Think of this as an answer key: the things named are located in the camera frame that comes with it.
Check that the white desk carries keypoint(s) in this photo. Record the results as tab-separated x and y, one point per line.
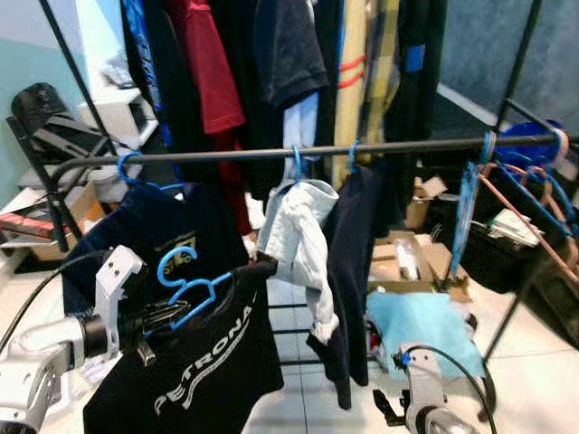
118	113

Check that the dark navy t-shirt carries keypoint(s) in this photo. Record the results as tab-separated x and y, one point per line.
289	50

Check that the pale grey garment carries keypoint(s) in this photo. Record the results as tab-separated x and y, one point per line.
294	226

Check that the black Petronas t-shirt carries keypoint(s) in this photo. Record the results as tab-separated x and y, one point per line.
244	389

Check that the open cardboard box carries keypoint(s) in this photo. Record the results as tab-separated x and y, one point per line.
387	262

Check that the small cardboard box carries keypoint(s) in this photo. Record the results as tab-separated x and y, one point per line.
425	203

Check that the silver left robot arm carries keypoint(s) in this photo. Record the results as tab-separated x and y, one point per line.
36	362

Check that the dark navy garment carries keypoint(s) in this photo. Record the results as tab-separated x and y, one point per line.
348	253

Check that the yellow plaid shirt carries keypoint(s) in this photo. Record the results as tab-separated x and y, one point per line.
382	54

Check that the black garment blue tag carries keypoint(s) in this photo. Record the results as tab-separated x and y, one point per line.
421	99

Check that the black metal clothes rack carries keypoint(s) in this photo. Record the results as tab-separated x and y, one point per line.
235	153

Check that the black bag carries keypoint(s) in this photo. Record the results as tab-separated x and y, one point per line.
493	262

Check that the light blue cloth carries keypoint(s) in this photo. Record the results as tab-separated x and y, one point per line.
421	325

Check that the light blue shirt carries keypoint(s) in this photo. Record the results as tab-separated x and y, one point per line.
303	117

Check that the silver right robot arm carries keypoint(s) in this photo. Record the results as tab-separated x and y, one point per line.
439	423

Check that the red t-shirt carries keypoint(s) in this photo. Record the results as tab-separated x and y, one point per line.
208	63

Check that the light grey right wrist camera mount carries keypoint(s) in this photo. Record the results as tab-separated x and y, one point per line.
423	380

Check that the mustard yellow garment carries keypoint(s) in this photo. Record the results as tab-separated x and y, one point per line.
351	36

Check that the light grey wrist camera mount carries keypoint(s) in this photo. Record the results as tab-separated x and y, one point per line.
423	380
118	280

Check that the light grey left wrist camera mount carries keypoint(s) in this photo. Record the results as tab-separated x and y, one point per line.
118	280

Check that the pink plastic hanger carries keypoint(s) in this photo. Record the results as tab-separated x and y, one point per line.
525	220

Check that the black backpack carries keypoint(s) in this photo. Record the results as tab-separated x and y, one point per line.
41	104

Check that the blue plastic hanger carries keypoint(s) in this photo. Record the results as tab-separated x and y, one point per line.
470	203
525	136
297	167
351	158
161	267
158	187

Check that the black blue-trimmed garment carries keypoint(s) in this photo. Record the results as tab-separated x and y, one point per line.
154	72

